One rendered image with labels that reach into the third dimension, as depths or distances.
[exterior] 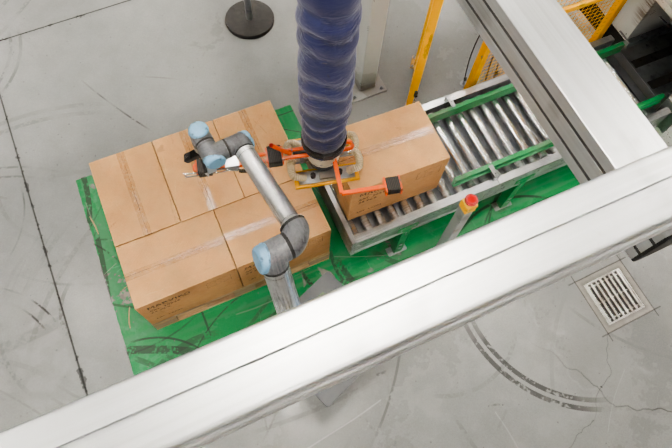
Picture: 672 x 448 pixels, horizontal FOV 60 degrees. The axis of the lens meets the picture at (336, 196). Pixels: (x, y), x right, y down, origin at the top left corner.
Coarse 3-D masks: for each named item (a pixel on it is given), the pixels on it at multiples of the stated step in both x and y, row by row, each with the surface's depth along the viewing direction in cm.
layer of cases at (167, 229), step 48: (144, 144) 369; (144, 192) 356; (192, 192) 357; (240, 192) 358; (288, 192) 359; (144, 240) 343; (192, 240) 344; (240, 240) 345; (144, 288) 331; (192, 288) 336
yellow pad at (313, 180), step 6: (354, 162) 308; (342, 168) 306; (306, 174) 304; (312, 174) 301; (318, 174) 304; (342, 174) 305; (348, 174) 305; (354, 174) 305; (306, 180) 302; (312, 180) 302; (318, 180) 303; (324, 180) 303; (330, 180) 303; (342, 180) 304; (348, 180) 304; (354, 180) 305; (300, 186) 301; (306, 186) 302; (312, 186) 302
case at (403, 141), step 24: (384, 120) 336; (408, 120) 337; (360, 144) 329; (384, 144) 330; (408, 144) 330; (432, 144) 331; (384, 168) 323; (408, 168) 324; (432, 168) 332; (336, 192) 355; (384, 192) 335; (408, 192) 351
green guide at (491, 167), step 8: (656, 96) 388; (664, 96) 389; (640, 104) 385; (648, 104) 390; (536, 144) 370; (544, 144) 370; (552, 144) 377; (520, 152) 367; (528, 152) 367; (536, 152) 375; (504, 160) 364; (512, 160) 370; (480, 168) 361; (488, 168) 361; (496, 168) 369; (464, 176) 358; (472, 176) 364; (496, 176) 358; (456, 184) 363
